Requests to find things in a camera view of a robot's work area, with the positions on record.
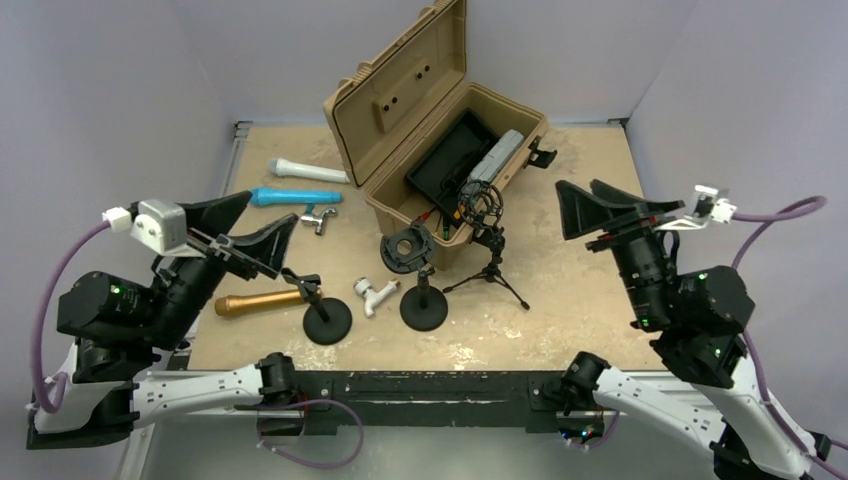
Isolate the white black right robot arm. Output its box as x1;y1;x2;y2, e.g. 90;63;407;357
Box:
539;180;832;479

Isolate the white plastic faucet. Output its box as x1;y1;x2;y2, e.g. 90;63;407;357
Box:
353;277;401;318

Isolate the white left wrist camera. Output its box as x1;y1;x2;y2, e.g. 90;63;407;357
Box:
101;199;203;258

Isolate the yellow handle screwdriver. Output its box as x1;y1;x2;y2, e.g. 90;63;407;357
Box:
454;205;471;223

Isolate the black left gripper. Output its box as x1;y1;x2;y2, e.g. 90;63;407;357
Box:
143;190;299;348

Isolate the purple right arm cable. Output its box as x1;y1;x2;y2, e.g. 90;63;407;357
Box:
728;195;848;480

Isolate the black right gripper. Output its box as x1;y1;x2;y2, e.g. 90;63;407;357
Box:
551;177;678;325

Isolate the white mesh-head microphone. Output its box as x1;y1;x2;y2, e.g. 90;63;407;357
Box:
268;157;350;184

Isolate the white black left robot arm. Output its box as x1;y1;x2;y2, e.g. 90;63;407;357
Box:
26;191;298;450

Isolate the black mounting base plate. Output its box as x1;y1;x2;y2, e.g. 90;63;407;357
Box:
254;371;616;442

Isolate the black round-base clip stand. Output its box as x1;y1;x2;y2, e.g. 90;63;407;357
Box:
281;268;353;346

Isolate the chrome angle valve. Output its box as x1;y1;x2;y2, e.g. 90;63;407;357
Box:
300;207;338;236

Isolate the grey plastic bit box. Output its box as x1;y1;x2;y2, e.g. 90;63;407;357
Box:
467;129;525;184

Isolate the tan plastic tool case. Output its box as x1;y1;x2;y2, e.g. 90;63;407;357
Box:
324;1;556;270

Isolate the blue microphone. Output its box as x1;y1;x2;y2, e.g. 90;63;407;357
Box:
249;187;343;207

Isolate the black tool tray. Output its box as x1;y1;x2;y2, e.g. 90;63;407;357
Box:
406;109;499;209

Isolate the black round-base shock mount stand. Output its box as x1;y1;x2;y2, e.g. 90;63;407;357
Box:
379;223;450;333

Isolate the gold microphone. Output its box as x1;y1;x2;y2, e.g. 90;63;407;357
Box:
213;290;306;318

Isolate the black tripod shock mount stand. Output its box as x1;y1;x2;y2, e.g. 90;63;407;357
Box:
442;180;531;311

